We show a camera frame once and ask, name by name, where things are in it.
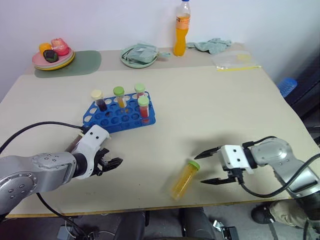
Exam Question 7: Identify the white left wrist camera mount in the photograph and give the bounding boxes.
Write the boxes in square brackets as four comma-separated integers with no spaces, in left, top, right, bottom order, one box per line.
[74,124,111,180]

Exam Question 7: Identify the clear zip bag yellow strip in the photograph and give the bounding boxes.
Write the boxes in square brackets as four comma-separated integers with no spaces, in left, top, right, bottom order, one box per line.
[210,50,263,73]

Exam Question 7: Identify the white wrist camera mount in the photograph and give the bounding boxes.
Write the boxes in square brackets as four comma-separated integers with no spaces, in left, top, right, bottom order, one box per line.
[219,144,254,175]
[74,124,111,180]

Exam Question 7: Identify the green placemat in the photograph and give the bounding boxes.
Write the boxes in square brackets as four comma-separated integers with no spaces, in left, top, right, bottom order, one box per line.
[34,50,102,79]

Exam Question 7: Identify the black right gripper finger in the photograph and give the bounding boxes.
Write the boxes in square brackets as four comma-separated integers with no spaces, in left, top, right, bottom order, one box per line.
[194,146,222,161]
[199,175,235,186]

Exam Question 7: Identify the dark green toy food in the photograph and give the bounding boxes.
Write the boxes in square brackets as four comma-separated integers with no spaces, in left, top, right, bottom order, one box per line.
[42,49,60,63]

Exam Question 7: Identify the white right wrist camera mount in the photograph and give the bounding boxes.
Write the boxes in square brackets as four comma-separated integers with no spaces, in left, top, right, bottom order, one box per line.
[219,144,254,175]

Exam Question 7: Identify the dark test tube cream cap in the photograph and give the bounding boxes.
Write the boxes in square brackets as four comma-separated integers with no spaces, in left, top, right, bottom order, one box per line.
[90,89,109,112]

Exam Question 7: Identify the orange toy food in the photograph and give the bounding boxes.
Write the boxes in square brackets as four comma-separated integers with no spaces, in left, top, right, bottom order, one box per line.
[38,42,53,54]

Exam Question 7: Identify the folded green bag black straps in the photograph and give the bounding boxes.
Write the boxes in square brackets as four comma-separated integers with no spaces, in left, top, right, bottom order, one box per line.
[123,41,159,64]

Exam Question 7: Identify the blue test tube rack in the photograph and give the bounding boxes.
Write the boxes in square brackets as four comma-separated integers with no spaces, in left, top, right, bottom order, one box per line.
[82,91,157,135]

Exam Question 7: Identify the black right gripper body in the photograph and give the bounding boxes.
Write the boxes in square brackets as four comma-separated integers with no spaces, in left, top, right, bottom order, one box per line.
[221,166,245,185]

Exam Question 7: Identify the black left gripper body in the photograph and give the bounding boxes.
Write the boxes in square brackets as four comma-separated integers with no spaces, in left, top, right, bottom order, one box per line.
[92,149,107,177]

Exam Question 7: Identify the grey power adapter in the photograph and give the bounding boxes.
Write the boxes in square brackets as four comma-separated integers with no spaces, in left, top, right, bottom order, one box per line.
[56,225,77,240]

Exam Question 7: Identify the red test tube pale-green cap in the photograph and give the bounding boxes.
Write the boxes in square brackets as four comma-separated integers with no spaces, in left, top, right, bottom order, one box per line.
[137,96,151,119]
[134,83,147,99]

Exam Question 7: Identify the pink toy food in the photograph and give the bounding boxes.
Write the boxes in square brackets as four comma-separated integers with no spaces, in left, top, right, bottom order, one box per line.
[50,37,70,57]

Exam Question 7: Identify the pale green plate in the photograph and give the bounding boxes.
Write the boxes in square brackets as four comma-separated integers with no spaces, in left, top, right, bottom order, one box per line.
[119,44,172,69]

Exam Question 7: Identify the yellow test tube green cap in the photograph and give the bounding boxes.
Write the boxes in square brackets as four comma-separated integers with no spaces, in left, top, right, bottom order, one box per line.
[112,86,127,109]
[169,160,201,201]

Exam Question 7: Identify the black box on floor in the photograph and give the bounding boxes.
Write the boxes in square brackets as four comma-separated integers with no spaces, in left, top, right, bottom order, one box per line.
[219,225,238,240]

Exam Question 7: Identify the dark rounded shape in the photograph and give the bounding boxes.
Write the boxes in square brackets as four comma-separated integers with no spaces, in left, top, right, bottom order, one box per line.
[179,206,217,240]

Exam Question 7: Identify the khaki trouser leg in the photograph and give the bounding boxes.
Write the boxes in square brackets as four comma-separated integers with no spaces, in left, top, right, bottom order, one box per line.
[269,199,312,229]

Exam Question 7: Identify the black chair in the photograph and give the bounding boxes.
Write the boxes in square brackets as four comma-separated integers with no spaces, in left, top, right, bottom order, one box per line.
[284,51,320,146]

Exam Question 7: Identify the blue ribbed stool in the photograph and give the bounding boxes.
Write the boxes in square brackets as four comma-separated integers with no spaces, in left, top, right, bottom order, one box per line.
[276,77,299,99]

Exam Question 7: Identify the black shoe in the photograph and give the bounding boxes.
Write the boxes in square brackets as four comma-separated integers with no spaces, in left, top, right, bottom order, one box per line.
[250,203,276,225]

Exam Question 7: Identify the stack of coloured plates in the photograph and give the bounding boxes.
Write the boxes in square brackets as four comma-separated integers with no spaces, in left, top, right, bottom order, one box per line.
[31,48,76,72]

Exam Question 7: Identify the crumpled green cloth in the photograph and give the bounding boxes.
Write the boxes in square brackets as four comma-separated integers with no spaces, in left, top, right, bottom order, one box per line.
[185,37,233,55]

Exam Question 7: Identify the orange drink bottle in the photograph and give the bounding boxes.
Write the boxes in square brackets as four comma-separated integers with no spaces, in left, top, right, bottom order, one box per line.
[173,0,192,57]

